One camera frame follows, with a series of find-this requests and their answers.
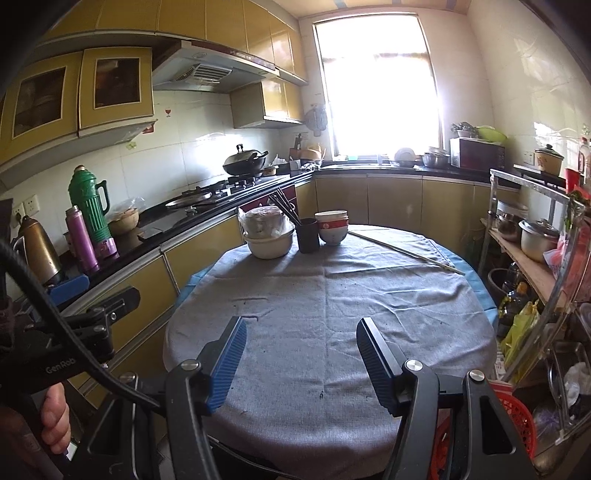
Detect purple thermos flask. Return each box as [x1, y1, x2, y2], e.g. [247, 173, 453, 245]
[65, 205, 99, 274]

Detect microwave oven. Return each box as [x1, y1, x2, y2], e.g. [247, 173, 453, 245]
[450, 138, 506, 173]

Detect range hood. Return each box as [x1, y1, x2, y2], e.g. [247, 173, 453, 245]
[152, 40, 279, 94]

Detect metal kitchen shelf rack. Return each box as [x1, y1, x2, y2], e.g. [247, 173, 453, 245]
[478, 169, 590, 477]

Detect grey tablecloth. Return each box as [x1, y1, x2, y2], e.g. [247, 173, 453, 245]
[163, 226, 497, 479]

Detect brass electric kettle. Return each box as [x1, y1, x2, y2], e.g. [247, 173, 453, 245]
[11, 215, 63, 287]

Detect stacked red white bowls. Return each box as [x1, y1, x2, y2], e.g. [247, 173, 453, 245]
[315, 210, 349, 246]

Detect person's left hand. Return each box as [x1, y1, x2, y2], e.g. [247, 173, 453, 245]
[40, 383, 71, 454]

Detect white basin with bowls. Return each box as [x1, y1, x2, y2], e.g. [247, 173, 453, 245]
[238, 205, 296, 260]

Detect long thin stick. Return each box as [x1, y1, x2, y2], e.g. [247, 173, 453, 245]
[349, 230, 465, 276]

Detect red plastic basket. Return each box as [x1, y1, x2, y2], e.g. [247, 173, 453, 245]
[427, 380, 539, 480]

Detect green thermos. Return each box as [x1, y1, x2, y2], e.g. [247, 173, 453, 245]
[68, 165, 118, 262]

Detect yellow enamel pot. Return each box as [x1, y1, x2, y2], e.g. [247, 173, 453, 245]
[534, 144, 564, 176]

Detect dark chopstick cup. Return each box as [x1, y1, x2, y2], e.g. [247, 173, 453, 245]
[295, 218, 320, 254]

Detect gas stove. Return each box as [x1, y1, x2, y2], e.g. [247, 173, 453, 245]
[164, 174, 262, 209]

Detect steel pot on shelf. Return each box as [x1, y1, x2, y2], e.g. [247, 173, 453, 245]
[519, 219, 560, 263]

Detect black wok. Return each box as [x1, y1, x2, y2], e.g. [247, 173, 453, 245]
[222, 144, 269, 176]

